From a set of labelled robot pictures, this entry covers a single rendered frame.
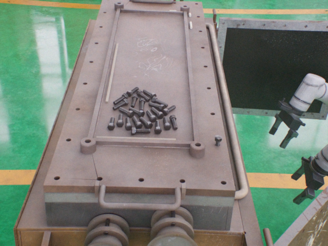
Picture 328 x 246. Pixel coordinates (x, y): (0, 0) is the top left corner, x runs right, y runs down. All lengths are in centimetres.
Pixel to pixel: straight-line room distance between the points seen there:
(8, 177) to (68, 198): 219
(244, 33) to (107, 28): 84
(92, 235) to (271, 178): 232
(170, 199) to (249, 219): 23
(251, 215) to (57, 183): 50
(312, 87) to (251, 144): 145
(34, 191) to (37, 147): 223
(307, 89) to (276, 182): 120
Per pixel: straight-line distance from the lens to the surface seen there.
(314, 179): 199
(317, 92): 230
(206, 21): 240
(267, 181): 334
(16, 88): 432
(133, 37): 186
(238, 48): 253
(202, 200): 116
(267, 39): 253
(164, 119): 134
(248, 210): 130
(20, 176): 334
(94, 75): 159
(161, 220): 114
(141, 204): 109
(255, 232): 125
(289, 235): 128
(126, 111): 137
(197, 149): 121
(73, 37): 521
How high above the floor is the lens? 212
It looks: 33 degrees down
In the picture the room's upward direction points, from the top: 3 degrees clockwise
